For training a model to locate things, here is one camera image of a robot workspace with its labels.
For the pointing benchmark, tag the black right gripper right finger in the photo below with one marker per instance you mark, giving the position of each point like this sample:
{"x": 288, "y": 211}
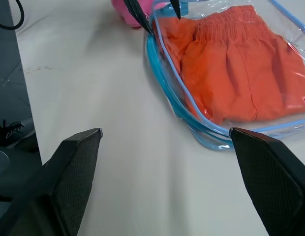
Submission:
{"x": 270, "y": 177}

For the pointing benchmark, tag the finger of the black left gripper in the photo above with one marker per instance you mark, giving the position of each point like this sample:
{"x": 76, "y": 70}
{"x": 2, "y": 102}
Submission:
{"x": 139, "y": 14}
{"x": 176, "y": 7}

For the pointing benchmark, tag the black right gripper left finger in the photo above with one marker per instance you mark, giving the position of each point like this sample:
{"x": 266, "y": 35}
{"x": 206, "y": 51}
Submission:
{"x": 69, "y": 177}

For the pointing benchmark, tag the clear plastic pouch blue trim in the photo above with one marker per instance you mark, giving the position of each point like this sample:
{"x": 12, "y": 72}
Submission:
{"x": 285, "y": 24}

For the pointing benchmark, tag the pink cloth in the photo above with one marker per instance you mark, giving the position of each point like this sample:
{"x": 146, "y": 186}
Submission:
{"x": 129, "y": 19}

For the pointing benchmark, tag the orange cloth shorts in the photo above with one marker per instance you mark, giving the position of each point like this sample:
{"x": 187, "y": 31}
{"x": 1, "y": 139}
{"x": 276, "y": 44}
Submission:
{"x": 228, "y": 73}

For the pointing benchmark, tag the grey sneaker black laces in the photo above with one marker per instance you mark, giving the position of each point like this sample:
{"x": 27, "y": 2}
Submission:
{"x": 18, "y": 134}

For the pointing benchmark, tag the grey rounded robot part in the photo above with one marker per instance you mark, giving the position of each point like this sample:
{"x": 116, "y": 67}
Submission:
{"x": 1, "y": 161}

